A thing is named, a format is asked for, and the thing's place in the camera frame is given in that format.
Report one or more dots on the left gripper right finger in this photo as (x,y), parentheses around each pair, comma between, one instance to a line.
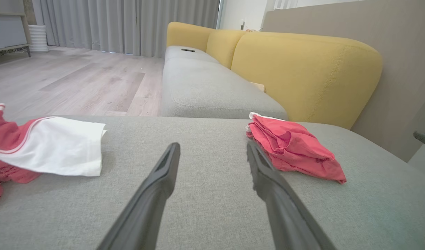
(278,201)

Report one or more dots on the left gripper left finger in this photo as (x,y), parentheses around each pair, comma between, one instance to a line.
(153,194)

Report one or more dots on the red shirt with white sleeves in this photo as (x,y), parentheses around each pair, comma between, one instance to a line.
(56,146)

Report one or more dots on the red garment pile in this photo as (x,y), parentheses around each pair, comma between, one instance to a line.
(295,152)

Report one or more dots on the wide grey sofa seat cushion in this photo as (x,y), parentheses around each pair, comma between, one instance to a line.
(212,215)

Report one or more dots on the beige panel behind sofa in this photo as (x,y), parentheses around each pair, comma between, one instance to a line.
(399,31)

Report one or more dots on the cream sofa label tag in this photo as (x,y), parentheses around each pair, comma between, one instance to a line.
(258,86)

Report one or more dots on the long grey sofa seat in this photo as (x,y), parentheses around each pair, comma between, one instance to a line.
(205,86)

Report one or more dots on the yellow sofa backrest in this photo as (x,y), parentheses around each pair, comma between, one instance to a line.
(295,69)

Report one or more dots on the small black flat object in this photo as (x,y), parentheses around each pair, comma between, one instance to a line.
(188,50)

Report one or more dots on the grey pleated curtain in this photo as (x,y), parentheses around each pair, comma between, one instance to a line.
(122,24)

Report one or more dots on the white ribbed cylinder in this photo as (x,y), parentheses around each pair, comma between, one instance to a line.
(38,38)

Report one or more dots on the grey wooden cabinet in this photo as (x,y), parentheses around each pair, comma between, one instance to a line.
(7,27)

